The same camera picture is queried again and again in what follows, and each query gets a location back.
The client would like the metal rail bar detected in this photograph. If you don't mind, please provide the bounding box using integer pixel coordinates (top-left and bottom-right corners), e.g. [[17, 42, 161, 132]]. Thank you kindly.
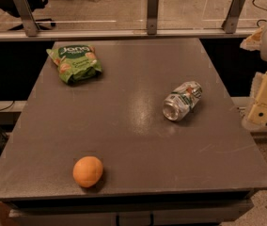
[[0, 28, 256, 41]]

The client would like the metal bracket post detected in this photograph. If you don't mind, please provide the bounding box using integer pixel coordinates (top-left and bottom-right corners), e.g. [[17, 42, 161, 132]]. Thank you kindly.
[[13, 0, 39, 37], [147, 0, 159, 35], [222, 0, 246, 34]]

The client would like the orange fruit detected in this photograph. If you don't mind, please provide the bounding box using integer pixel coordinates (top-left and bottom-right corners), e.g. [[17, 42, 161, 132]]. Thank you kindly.
[[72, 156, 103, 188]]

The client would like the right metal bracket post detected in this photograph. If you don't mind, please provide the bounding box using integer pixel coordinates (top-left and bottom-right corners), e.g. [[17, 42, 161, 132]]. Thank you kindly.
[[222, 0, 246, 34]]

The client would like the middle metal bracket post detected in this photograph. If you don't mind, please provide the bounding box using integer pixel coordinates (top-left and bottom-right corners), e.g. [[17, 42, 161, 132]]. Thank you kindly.
[[147, 0, 159, 35]]

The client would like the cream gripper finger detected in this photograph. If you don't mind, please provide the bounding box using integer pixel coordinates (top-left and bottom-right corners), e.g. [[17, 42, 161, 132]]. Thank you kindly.
[[242, 102, 267, 127]]

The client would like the green rice chip bag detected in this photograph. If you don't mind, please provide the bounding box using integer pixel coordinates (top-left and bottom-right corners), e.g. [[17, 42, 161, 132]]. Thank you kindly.
[[46, 44, 102, 85]]

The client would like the crushed clear plastic bottle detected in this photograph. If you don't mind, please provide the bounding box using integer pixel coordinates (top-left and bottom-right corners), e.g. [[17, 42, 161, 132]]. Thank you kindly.
[[163, 81, 202, 121]]

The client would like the black office chair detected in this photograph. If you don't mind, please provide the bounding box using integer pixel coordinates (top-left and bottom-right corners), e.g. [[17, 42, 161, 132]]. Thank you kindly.
[[0, 0, 55, 36]]

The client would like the left metal bracket post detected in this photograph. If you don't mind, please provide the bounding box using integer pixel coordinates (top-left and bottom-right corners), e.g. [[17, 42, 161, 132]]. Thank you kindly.
[[13, 0, 39, 37]]

